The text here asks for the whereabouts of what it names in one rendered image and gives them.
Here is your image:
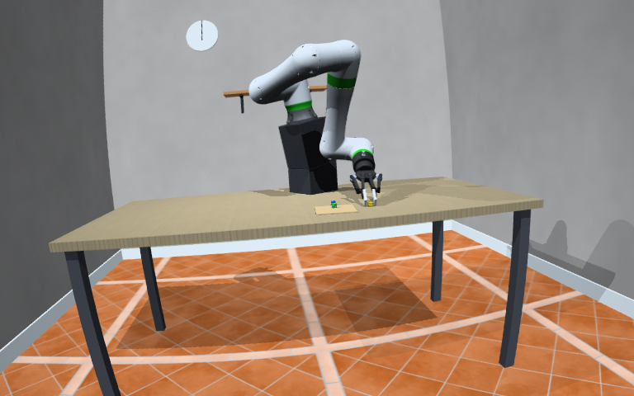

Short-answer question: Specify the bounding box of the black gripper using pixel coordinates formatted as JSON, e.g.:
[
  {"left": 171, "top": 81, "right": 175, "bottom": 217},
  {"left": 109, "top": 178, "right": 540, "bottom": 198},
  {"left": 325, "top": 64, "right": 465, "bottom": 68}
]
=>
[{"left": 350, "top": 161, "right": 382, "bottom": 206}]

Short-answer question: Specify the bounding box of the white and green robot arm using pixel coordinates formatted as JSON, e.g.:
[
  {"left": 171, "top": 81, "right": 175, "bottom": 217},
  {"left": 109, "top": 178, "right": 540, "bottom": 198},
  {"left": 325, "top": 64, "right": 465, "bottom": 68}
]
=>
[{"left": 248, "top": 40, "right": 376, "bottom": 172}]

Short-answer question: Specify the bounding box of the beige square mat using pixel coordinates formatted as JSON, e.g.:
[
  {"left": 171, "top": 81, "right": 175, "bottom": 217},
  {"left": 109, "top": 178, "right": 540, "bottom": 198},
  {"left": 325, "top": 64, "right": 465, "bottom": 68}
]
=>
[{"left": 315, "top": 205, "right": 358, "bottom": 215}]

